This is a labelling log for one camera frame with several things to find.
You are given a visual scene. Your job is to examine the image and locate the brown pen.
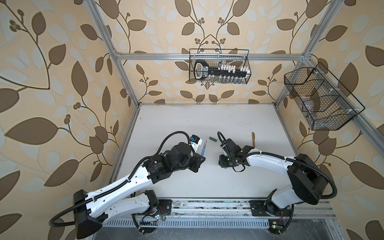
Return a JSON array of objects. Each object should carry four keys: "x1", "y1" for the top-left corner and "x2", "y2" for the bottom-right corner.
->
[{"x1": 252, "y1": 132, "x2": 256, "y2": 148}]

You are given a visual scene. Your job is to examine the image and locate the blue pen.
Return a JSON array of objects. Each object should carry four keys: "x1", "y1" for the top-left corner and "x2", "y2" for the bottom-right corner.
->
[{"x1": 201, "y1": 141, "x2": 207, "y2": 157}]

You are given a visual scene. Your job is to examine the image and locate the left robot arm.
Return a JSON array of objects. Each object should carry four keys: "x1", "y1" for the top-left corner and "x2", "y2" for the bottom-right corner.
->
[{"x1": 49, "y1": 135, "x2": 205, "y2": 239}]

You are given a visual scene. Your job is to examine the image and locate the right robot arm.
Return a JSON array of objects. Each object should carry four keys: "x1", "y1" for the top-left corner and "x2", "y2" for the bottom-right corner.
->
[{"x1": 218, "y1": 132, "x2": 338, "y2": 235}]

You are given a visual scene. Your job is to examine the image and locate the black tool in basket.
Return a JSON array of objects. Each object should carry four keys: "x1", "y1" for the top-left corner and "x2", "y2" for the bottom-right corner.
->
[{"x1": 193, "y1": 60, "x2": 251, "y2": 80}]

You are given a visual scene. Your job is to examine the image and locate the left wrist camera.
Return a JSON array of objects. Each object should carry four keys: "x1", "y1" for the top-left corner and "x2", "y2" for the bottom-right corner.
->
[{"x1": 190, "y1": 135, "x2": 203, "y2": 153}]

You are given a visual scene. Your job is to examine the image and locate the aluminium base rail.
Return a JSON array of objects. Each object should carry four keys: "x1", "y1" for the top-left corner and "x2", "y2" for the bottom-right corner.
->
[{"x1": 89, "y1": 197, "x2": 337, "y2": 229}]

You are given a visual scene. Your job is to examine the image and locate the back wire basket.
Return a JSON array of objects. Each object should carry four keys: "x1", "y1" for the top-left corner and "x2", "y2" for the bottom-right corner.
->
[{"x1": 189, "y1": 48, "x2": 252, "y2": 85}]

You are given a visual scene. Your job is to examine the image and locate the wire basket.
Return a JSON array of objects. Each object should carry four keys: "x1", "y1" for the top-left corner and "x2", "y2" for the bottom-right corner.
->
[
  {"x1": 284, "y1": 62, "x2": 366, "y2": 131},
  {"x1": 189, "y1": 48, "x2": 252, "y2": 85}
]

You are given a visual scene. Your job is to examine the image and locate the right wire basket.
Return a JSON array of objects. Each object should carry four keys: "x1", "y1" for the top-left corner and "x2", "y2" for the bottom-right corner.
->
[{"x1": 284, "y1": 62, "x2": 366, "y2": 131}]

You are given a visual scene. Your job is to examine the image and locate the aluminium frame back bar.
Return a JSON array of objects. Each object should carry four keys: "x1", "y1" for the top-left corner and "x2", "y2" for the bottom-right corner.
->
[{"x1": 115, "y1": 52, "x2": 307, "y2": 61}]

